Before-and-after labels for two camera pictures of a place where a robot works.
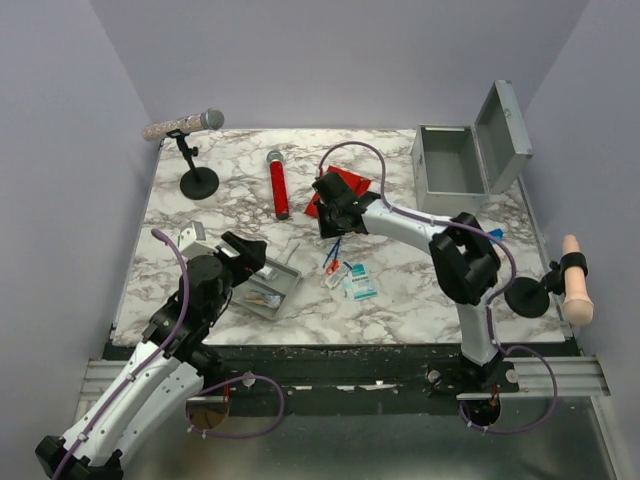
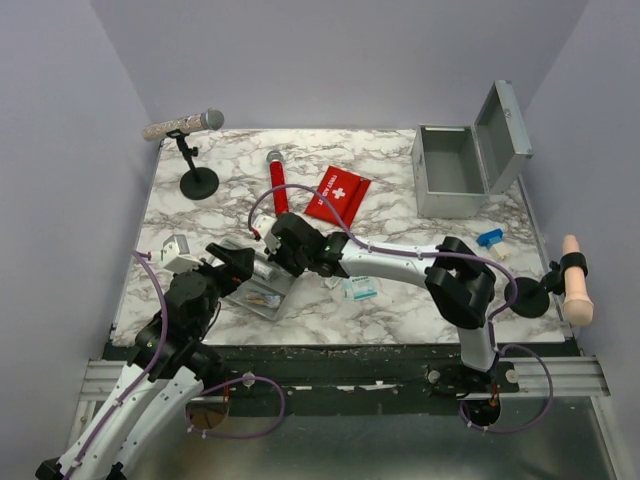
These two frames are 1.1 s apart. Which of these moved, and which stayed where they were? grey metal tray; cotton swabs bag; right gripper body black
Moved: right gripper body black
Stayed: grey metal tray; cotton swabs bag
